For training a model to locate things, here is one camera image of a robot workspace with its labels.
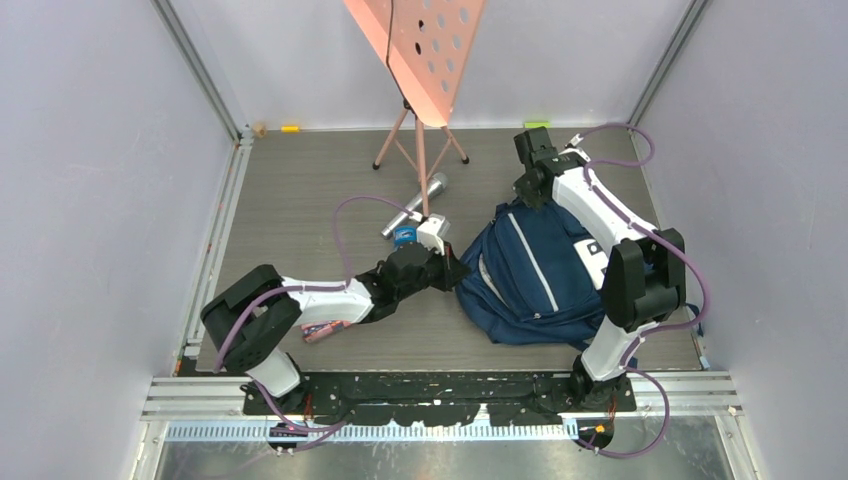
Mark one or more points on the navy blue student backpack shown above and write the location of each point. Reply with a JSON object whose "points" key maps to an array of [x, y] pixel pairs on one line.
{"points": [[535, 278]]}

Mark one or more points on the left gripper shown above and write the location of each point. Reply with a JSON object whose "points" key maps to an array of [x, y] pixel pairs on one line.
{"points": [[451, 270]]}

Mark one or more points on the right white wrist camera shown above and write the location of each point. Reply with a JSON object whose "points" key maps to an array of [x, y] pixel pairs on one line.
{"points": [[573, 150]]}

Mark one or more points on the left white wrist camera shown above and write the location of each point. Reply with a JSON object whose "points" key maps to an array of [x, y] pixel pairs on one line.
{"points": [[431, 230]]}

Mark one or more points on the small wooden block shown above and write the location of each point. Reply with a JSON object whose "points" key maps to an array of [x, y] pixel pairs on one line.
{"points": [[259, 130]]}

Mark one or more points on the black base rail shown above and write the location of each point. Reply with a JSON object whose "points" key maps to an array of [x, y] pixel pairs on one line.
{"points": [[441, 399]]}

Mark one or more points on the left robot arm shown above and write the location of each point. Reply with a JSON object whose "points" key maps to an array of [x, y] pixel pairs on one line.
{"points": [[248, 321]]}

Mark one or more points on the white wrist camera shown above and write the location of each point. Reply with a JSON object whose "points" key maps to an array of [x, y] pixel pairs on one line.
{"points": [[573, 150], [431, 230]]}

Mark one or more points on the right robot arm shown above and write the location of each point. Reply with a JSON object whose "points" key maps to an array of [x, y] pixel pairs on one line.
{"points": [[644, 280]]}

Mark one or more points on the pink music stand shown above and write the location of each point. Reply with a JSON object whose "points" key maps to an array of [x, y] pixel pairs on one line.
{"points": [[424, 45]]}

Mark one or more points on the silver microphone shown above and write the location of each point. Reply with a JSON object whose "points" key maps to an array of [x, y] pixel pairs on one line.
{"points": [[436, 185]]}

